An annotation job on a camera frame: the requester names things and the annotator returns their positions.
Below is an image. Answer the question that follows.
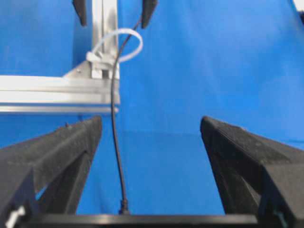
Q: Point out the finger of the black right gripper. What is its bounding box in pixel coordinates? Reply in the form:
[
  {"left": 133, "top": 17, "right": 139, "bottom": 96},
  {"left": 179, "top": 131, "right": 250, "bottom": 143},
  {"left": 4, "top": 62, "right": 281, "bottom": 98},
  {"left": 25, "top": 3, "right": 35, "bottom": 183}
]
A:
[
  {"left": 72, "top": 0, "right": 87, "bottom": 26},
  {"left": 141, "top": 0, "right": 158, "bottom": 29}
]

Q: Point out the white zip tie loop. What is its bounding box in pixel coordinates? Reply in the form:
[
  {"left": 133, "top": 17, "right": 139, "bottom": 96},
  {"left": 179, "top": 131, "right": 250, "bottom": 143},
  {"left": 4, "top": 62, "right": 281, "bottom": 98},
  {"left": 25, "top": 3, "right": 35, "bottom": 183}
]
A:
[{"left": 85, "top": 28, "right": 144, "bottom": 65}]

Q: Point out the silver aluminium extrusion frame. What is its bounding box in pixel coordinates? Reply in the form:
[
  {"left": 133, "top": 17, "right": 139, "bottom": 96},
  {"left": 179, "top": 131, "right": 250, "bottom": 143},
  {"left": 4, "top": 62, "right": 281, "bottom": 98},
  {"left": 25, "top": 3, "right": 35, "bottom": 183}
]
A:
[{"left": 0, "top": 0, "right": 120, "bottom": 114}]

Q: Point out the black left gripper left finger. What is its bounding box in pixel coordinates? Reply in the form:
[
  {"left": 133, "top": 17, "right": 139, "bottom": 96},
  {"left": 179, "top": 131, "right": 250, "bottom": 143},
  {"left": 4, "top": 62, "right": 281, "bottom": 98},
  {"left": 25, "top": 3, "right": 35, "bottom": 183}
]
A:
[{"left": 0, "top": 115, "right": 102, "bottom": 228}]

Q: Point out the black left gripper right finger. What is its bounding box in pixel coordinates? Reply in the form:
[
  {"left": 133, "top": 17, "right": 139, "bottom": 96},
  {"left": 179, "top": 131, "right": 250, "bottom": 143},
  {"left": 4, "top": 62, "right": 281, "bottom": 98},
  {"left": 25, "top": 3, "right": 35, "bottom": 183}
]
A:
[{"left": 200, "top": 116, "right": 304, "bottom": 228}]

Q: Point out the black wire with plug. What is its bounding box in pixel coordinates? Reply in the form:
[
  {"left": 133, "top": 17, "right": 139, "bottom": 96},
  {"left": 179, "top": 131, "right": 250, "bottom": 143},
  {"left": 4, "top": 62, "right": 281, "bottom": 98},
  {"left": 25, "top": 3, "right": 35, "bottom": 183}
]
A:
[{"left": 110, "top": 14, "right": 131, "bottom": 216}]

